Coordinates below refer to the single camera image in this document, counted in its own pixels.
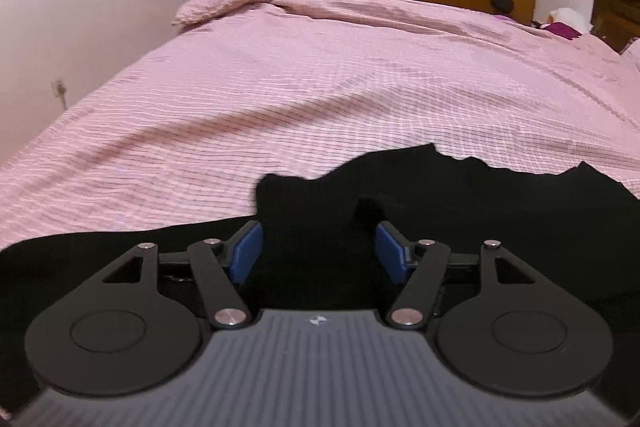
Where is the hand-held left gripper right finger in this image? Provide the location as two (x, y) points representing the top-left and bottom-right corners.
(374, 220), (539, 331)

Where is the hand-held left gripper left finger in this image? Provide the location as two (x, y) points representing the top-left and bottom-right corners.
(102, 220), (264, 331)

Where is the black garment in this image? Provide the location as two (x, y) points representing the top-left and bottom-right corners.
(0, 143), (640, 419)

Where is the pink checked bed cover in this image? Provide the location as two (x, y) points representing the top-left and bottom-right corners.
(0, 0), (640, 254)

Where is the purple cloth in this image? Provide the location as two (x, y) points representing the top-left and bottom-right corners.
(544, 22), (584, 40)

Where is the white plush toy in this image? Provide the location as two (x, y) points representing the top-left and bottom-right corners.
(542, 7), (592, 32)

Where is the dark wooden headboard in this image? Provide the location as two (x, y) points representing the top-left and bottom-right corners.
(591, 0), (640, 54)

